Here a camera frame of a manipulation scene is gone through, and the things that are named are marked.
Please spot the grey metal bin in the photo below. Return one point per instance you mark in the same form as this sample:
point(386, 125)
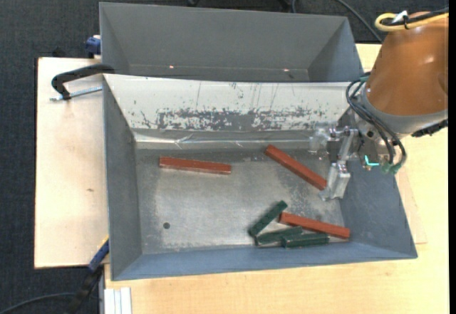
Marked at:
point(213, 205)

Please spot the dark green flat block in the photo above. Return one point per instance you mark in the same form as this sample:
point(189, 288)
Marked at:
point(306, 240)
point(276, 236)
point(268, 218)

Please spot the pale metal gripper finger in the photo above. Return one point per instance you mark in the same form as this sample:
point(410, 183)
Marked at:
point(322, 136)
point(336, 181)

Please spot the red-brown flat block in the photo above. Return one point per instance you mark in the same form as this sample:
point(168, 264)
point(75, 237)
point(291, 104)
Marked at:
point(295, 167)
point(194, 165)
point(315, 225)

